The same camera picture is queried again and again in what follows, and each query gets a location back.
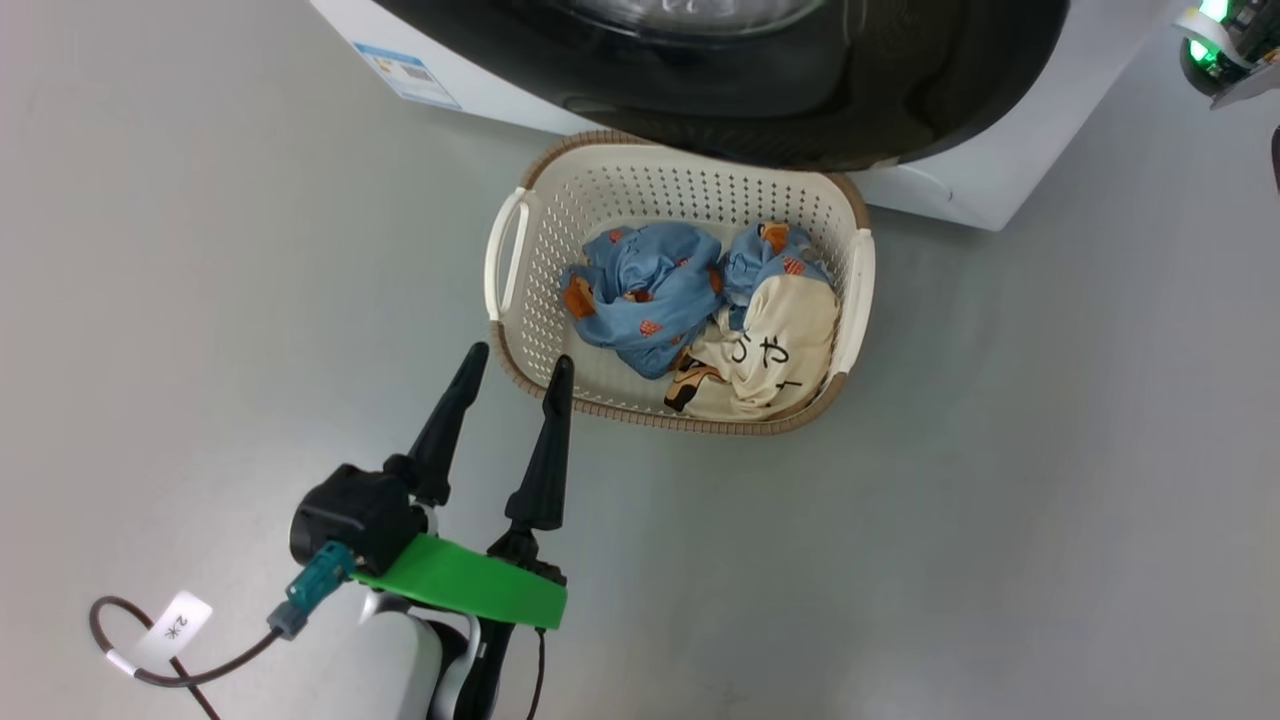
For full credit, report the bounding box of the cream perforated laundry basket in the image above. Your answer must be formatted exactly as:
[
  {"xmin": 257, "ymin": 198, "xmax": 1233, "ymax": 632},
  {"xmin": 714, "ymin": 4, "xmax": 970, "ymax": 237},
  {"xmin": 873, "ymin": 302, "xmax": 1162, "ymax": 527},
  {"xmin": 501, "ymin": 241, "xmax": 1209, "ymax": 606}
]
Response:
[{"xmin": 485, "ymin": 130, "xmax": 877, "ymax": 437}]

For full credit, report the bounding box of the blue white energy label sticker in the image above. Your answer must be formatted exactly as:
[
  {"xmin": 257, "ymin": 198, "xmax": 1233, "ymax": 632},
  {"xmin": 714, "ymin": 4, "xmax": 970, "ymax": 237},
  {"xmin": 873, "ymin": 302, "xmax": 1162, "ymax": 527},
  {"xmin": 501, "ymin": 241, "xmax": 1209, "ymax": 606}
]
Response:
[{"xmin": 352, "ymin": 42, "xmax": 463, "ymax": 111}]

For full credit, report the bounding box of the blue patterned garment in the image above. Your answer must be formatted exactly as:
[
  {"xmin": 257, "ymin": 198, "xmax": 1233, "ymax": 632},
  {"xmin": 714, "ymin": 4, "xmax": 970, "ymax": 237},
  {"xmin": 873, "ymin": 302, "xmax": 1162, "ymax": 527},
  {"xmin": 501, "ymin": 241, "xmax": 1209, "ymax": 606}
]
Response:
[{"xmin": 559, "ymin": 221, "xmax": 837, "ymax": 381}]

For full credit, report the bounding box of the thin black cable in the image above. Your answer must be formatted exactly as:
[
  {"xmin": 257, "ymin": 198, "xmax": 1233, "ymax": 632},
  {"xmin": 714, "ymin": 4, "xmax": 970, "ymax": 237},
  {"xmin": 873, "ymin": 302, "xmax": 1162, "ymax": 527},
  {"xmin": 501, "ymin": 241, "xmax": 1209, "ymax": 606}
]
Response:
[{"xmin": 525, "ymin": 628, "xmax": 549, "ymax": 720}]

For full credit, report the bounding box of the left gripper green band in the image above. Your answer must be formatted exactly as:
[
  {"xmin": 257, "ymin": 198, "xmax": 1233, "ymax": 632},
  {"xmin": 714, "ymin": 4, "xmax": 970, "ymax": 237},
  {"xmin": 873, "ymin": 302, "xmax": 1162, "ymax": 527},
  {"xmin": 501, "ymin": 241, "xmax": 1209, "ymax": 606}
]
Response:
[{"xmin": 350, "ymin": 342, "xmax": 577, "ymax": 630}]

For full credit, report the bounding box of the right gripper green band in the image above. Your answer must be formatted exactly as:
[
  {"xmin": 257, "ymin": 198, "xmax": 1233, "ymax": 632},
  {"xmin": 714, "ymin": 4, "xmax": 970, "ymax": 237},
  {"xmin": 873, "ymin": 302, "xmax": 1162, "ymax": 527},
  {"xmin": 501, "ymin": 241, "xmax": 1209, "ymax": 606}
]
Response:
[{"xmin": 1175, "ymin": 0, "xmax": 1280, "ymax": 110}]

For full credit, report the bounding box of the brown cable with white tag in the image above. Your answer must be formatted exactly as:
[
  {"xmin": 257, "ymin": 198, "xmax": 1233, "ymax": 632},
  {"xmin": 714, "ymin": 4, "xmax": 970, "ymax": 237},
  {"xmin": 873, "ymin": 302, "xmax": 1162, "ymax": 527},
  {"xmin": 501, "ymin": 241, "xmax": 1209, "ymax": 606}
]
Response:
[{"xmin": 88, "ymin": 543, "xmax": 357, "ymax": 720}]

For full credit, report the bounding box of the black round glass washer door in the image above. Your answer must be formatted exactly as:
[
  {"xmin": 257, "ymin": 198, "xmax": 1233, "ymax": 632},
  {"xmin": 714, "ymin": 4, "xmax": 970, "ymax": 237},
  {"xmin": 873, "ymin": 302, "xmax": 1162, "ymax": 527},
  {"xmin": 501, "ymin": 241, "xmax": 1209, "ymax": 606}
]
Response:
[{"xmin": 370, "ymin": 0, "xmax": 1071, "ymax": 172}]

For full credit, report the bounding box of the cream garment with black print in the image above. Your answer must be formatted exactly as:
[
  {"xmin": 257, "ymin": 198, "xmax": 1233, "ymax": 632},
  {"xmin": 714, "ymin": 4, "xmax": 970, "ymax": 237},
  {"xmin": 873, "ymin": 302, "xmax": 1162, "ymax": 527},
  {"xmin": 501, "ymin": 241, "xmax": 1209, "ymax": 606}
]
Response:
[{"xmin": 664, "ymin": 275, "xmax": 841, "ymax": 422}]

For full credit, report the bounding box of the white front-load washing machine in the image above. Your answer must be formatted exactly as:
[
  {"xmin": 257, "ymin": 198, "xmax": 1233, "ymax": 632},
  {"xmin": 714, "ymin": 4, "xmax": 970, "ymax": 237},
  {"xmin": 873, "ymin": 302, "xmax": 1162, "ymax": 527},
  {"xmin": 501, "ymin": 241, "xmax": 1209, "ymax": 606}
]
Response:
[{"xmin": 310, "ymin": 0, "xmax": 1193, "ymax": 233}]

